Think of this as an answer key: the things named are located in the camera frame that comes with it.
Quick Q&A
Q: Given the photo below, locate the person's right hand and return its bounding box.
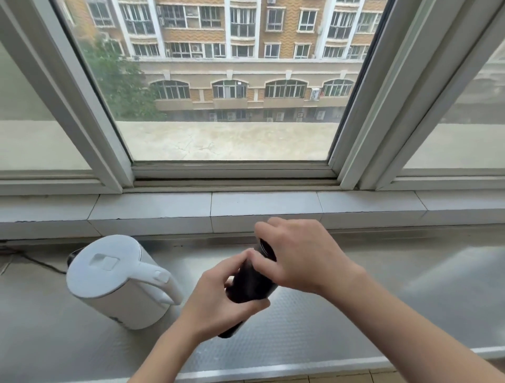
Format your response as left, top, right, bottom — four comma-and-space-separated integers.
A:
246, 217, 366, 299

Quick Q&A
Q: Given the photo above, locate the person's left hand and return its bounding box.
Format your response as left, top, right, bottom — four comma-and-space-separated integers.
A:
179, 249, 272, 344

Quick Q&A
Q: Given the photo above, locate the black thermos bottle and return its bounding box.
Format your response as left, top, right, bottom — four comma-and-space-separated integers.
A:
218, 238, 279, 339

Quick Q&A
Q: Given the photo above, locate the person's left forearm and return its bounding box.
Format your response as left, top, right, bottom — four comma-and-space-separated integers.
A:
127, 316, 221, 383

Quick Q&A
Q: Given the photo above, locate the person's right forearm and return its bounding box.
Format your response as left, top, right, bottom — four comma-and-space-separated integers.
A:
319, 264, 505, 383

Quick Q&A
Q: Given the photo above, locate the white tiled window sill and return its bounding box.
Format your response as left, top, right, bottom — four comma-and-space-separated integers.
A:
0, 190, 505, 240

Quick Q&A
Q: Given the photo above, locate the white electric kettle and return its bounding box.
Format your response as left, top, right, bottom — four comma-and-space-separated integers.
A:
66, 235, 184, 331

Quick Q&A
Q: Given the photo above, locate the brick apartment building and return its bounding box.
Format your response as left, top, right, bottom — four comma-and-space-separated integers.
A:
53, 0, 390, 123

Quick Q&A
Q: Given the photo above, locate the green tree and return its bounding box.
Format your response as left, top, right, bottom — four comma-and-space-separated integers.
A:
80, 33, 167, 122

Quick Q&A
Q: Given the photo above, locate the white sliding window frame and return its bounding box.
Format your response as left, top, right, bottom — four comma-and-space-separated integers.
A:
0, 0, 505, 196

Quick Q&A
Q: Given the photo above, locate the black power cable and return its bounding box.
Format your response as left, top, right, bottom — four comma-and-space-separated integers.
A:
0, 246, 68, 275

